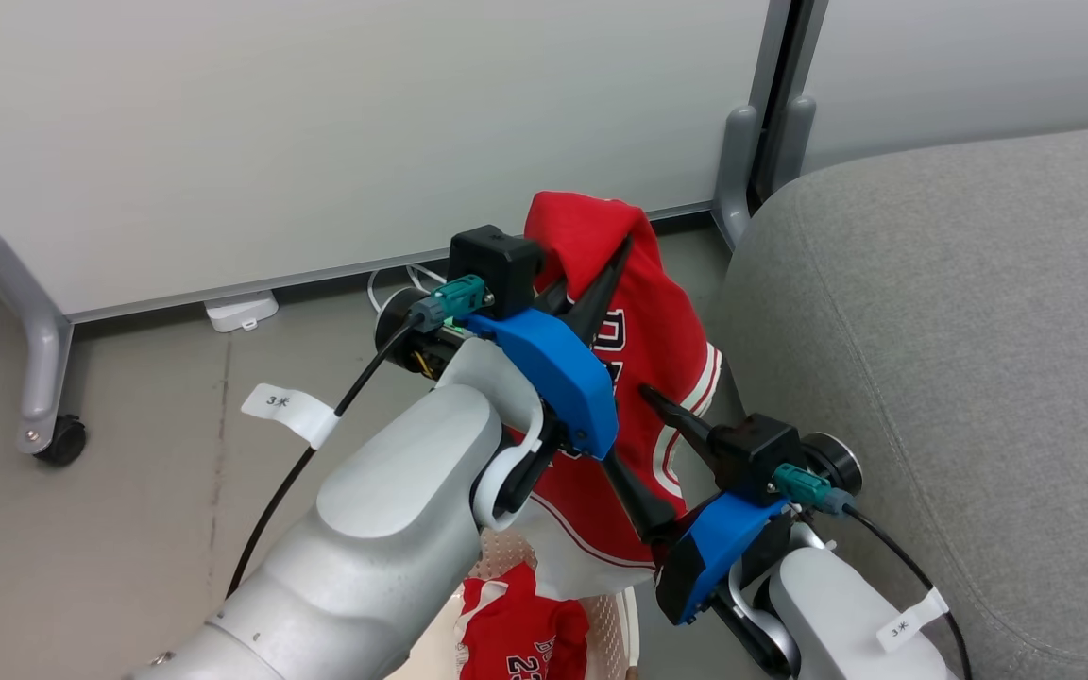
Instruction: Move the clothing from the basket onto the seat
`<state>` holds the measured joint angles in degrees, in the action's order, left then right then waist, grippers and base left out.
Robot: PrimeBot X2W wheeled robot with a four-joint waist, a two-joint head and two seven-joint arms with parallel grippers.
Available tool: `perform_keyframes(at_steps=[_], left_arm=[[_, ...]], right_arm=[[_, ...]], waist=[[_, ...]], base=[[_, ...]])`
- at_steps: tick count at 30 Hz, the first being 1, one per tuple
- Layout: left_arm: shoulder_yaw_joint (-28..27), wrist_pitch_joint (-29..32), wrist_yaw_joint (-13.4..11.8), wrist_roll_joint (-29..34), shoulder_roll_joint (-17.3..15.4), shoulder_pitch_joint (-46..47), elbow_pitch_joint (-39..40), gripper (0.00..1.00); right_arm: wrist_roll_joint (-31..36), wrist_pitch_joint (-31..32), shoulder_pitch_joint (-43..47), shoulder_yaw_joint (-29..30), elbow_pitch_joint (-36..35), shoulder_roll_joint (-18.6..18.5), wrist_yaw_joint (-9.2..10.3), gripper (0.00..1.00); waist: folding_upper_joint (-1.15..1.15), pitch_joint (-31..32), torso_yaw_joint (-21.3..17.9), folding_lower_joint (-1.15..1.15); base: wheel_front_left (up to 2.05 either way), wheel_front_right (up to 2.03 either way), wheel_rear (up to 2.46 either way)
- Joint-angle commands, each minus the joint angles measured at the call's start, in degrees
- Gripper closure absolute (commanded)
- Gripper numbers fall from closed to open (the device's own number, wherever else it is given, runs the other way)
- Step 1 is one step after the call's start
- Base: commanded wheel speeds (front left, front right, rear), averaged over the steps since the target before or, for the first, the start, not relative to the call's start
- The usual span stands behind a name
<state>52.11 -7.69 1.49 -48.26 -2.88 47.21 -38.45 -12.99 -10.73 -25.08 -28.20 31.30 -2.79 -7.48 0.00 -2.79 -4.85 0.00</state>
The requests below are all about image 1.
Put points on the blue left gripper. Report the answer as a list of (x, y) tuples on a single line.
[(563, 378)]

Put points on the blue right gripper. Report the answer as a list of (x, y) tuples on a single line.
[(714, 543)]

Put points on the red basketball jersey white trim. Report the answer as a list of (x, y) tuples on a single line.
[(657, 321)]

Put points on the small red numbered garment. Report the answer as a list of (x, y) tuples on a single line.
[(516, 628)]

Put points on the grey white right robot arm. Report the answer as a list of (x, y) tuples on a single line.
[(827, 614)]

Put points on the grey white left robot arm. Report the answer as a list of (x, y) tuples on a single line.
[(383, 529)]

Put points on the cream perforated laundry basket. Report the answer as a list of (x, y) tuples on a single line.
[(612, 633)]

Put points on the grey fabric sofa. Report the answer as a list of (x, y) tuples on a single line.
[(960, 378)]

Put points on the wide white partition panel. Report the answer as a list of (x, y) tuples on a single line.
[(317, 132)]

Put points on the white power adapter box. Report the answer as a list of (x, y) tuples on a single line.
[(242, 312)]

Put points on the narrow white partition panel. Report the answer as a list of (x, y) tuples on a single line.
[(978, 66)]

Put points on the black caster wheel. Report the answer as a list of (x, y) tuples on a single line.
[(64, 442)]

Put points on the grey partition leg with caster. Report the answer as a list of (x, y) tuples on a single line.
[(39, 349)]

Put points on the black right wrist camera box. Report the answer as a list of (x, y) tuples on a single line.
[(756, 453)]

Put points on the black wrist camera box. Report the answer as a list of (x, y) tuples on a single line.
[(497, 264), (756, 453)]

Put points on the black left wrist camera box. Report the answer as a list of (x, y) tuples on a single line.
[(497, 264)]

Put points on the teal left camera connector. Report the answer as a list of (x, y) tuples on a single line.
[(450, 300)]

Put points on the teal camera connector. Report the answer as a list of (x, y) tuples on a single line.
[(808, 489), (450, 300)]

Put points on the teal right camera connector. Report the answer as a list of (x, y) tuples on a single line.
[(808, 489)]

